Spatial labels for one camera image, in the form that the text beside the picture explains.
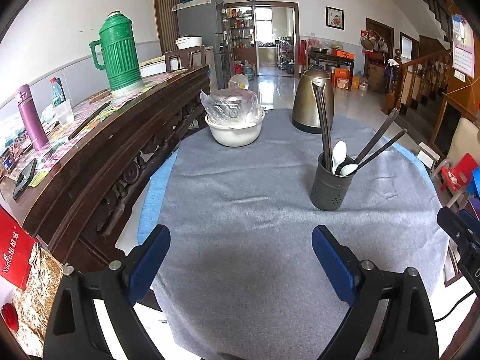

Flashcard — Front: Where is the green thermos jug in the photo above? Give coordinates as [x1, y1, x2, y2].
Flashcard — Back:
[89, 10, 142, 92]

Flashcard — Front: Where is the red plastic child chair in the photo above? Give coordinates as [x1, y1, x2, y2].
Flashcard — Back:
[430, 153, 479, 211]

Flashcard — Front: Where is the clear plastic bag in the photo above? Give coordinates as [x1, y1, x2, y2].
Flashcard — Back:
[200, 88, 263, 125]

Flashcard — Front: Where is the red paper bag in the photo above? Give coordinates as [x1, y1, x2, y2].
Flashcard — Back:
[0, 207, 37, 290]

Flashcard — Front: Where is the wooden staircase railing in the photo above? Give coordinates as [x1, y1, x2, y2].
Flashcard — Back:
[382, 49, 452, 115]

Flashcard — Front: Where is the framed wall picture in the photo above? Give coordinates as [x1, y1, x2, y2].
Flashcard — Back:
[325, 7, 345, 30]

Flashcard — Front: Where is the grey table cloth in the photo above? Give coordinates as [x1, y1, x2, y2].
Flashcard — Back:
[137, 109, 448, 359]

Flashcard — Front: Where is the dark wooden sideboard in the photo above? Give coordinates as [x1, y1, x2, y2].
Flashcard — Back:
[1, 55, 210, 272]

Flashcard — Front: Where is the black smartphone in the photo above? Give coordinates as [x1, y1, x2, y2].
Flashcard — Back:
[12, 158, 38, 201]

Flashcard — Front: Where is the purple thermos bottle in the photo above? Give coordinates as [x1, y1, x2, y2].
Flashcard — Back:
[16, 85, 49, 151]

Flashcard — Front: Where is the plastic water bottle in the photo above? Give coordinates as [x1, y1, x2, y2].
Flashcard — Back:
[49, 77, 66, 107]

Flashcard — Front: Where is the dark grey utensil holder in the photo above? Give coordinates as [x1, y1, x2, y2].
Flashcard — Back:
[310, 153, 355, 211]

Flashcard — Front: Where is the black cable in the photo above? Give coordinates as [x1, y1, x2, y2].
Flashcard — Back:
[433, 287, 475, 323]

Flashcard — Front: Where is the white spoon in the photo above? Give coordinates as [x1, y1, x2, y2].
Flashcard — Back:
[332, 141, 347, 174]
[340, 163, 359, 176]

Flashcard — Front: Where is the wall calendar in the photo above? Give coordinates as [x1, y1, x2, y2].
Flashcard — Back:
[451, 15, 475, 78]

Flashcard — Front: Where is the brass electric kettle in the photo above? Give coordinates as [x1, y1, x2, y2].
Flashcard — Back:
[292, 66, 335, 134]

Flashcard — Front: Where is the grey refrigerator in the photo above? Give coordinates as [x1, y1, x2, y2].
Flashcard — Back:
[172, 0, 233, 89]

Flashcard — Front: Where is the white bowl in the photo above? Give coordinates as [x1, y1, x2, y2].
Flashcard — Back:
[205, 110, 266, 148]

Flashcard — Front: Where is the blue plastic sheet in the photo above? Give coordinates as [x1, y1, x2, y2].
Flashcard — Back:
[469, 166, 480, 197]

